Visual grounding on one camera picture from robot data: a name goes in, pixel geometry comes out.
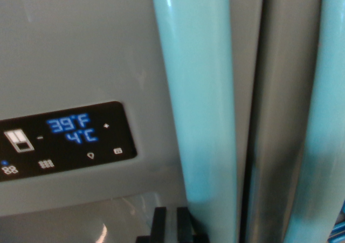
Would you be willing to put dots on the grey toy fridge door with stickers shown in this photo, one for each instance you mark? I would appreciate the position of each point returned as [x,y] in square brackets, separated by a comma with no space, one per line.
[283,92]

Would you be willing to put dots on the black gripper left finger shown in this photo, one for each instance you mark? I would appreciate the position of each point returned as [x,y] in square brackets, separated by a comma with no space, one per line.
[158,224]

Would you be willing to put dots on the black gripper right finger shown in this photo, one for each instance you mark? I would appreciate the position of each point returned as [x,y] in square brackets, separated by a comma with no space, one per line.
[184,224]

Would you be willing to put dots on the black temperature display panel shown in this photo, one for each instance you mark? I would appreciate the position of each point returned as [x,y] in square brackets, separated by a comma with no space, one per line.
[67,146]

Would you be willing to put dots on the grey toy refrigerator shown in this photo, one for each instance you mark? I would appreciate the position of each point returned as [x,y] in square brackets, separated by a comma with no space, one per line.
[81,51]

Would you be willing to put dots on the large blue binder clip sticker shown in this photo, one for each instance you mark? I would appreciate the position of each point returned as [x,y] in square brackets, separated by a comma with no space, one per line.
[338,226]

